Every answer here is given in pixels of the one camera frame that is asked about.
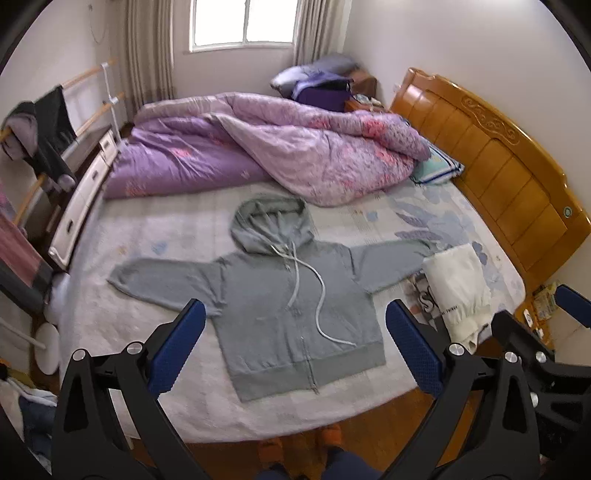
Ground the grey zip hoodie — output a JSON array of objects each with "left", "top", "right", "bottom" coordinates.
[{"left": 107, "top": 196, "right": 437, "bottom": 402}]

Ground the wooden headboard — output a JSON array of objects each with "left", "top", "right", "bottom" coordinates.
[{"left": 390, "top": 67, "right": 583, "bottom": 291}]

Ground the black jacket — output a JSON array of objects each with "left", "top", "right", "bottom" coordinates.
[{"left": 32, "top": 85, "right": 79, "bottom": 192}]

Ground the floral bed sheet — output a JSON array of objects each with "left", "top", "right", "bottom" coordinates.
[{"left": 48, "top": 182, "right": 527, "bottom": 444}]

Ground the lilac grey cushion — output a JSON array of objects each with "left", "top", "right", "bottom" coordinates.
[{"left": 270, "top": 53, "right": 358, "bottom": 95}]

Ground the blue white cloth pile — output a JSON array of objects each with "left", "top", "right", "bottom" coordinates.
[{"left": 0, "top": 364, "right": 58, "bottom": 467}]

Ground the teal striped pillow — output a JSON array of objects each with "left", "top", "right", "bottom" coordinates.
[{"left": 411, "top": 143, "right": 466, "bottom": 185}]

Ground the cream sweatshirt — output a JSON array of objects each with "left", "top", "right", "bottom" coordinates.
[{"left": 422, "top": 243, "right": 492, "bottom": 354}]

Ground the purple floral quilt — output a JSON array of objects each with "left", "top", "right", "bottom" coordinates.
[{"left": 102, "top": 91, "right": 432, "bottom": 207}]

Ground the person's right orange slipper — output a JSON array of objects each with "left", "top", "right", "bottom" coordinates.
[{"left": 318, "top": 425, "right": 345, "bottom": 452}]

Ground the white drawer cabinet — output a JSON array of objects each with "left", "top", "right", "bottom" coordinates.
[{"left": 46, "top": 124, "right": 122, "bottom": 273}]

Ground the wooden bar clothes rack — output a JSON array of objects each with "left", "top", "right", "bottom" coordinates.
[{"left": 0, "top": 59, "right": 126, "bottom": 227}]

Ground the window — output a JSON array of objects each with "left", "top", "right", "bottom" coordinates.
[{"left": 189, "top": 0, "right": 301, "bottom": 52}]

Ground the yellow printed packet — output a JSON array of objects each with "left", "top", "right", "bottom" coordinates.
[{"left": 531, "top": 282, "right": 559, "bottom": 319}]

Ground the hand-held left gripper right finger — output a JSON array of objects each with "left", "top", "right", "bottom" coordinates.
[{"left": 383, "top": 299, "right": 541, "bottom": 480}]

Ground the beige curtain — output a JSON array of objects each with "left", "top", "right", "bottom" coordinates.
[
  {"left": 293, "top": 0, "right": 354, "bottom": 65},
  {"left": 124, "top": 0, "right": 177, "bottom": 118}
]

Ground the pink striped cloth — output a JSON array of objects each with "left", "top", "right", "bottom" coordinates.
[{"left": 0, "top": 185, "right": 54, "bottom": 315}]

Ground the lilac grey garment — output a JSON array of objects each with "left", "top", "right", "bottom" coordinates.
[{"left": 0, "top": 102, "right": 38, "bottom": 162}]

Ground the wooden nightstand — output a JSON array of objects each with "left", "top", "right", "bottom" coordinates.
[{"left": 345, "top": 74, "right": 391, "bottom": 114}]

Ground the white fan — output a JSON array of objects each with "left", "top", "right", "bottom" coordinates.
[{"left": 28, "top": 320, "right": 60, "bottom": 376}]

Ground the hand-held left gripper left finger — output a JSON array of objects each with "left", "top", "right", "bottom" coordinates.
[{"left": 51, "top": 298, "right": 211, "bottom": 480}]

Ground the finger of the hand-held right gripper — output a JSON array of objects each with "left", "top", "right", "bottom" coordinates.
[
  {"left": 554, "top": 284, "right": 591, "bottom": 329},
  {"left": 491, "top": 309, "right": 561, "bottom": 407}
]

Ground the dark purple cloth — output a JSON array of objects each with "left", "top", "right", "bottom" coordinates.
[{"left": 292, "top": 78, "right": 355, "bottom": 113}]

